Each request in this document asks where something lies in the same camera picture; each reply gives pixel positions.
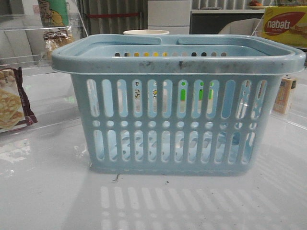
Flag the green white bottle behind basket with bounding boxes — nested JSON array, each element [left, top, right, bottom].
[[180, 81, 213, 101]]

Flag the light blue plastic basket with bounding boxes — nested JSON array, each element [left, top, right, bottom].
[[50, 34, 307, 177]]

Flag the white paper cup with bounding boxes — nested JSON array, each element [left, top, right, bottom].
[[123, 29, 169, 35]]

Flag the white drawer cabinet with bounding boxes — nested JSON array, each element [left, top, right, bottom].
[[147, 0, 192, 35]]

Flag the beige small carton box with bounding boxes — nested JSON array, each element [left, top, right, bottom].
[[273, 76, 297, 115]]

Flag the clear acrylic right shelf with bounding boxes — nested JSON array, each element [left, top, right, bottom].
[[251, 18, 307, 127]]

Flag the clear acrylic shelf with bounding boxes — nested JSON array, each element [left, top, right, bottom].
[[251, 18, 307, 127], [0, 12, 87, 135]]

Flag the maroon almond cracker packet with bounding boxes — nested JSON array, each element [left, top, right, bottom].
[[0, 67, 37, 133]]

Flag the green yellow cartoon snack bag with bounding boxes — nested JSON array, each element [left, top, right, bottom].
[[37, 0, 69, 27]]

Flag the clear acrylic left shelf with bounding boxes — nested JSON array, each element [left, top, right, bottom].
[[0, 12, 87, 135]]

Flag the yellow nabati wafer box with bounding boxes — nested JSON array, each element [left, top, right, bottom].
[[260, 6, 307, 48]]

